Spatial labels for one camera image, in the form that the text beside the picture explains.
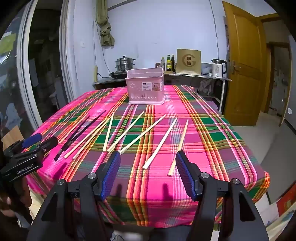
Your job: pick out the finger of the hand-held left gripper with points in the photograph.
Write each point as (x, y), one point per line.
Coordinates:
(47, 143)
(32, 139)

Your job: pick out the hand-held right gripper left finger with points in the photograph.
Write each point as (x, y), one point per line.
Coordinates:
(112, 171)

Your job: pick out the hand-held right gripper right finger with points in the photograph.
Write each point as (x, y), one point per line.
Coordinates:
(185, 171)

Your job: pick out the black chopstick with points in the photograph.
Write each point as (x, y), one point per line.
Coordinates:
(74, 135)
(81, 134)

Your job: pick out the pink utensil basket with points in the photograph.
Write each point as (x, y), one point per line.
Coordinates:
(145, 89)

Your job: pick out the person's left hand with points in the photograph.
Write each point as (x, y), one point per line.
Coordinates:
(23, 197)

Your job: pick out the pink plaid tablecloth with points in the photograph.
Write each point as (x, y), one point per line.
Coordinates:
(208, 139)

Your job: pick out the pink lidded storage box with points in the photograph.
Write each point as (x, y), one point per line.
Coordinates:
(212, 105)

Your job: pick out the small steel shelf table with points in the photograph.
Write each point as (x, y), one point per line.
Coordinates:
(104, 81)

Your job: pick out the yellow power strip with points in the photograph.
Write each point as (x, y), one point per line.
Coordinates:
(95, 74)

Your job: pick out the large steel shelf table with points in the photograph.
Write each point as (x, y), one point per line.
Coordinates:
(196, 76)

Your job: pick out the black induction cooker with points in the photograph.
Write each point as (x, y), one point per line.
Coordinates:
(118, 74)

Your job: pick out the red printed carton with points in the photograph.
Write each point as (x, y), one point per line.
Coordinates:
(286, 202)

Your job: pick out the white electric kettle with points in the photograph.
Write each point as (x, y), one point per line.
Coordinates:
(217, 69)

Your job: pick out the dark sauce bottle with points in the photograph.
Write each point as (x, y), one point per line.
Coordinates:
(173, 63)

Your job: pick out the steel steamer pot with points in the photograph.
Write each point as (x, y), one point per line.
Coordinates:
(124, 63)

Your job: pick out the green oil bottle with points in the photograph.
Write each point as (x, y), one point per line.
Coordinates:
(168, 63)

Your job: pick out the gold square box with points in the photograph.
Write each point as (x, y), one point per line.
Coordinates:
(188, 62)

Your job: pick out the wooden door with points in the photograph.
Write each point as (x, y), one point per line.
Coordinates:
(242, 69)

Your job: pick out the grey refrigerator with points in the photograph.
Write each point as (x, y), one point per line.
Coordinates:
(291, 120)

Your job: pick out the green curtain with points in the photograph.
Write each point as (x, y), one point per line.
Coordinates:
(105, 30)

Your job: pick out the white door arch frame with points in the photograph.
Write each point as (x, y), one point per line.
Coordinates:
(67, 58)

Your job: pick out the colourful wall poster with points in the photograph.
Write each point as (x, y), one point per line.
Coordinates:
(226, 37)

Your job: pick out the grey wall pipe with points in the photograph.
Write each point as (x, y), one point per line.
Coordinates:
(118, 5)

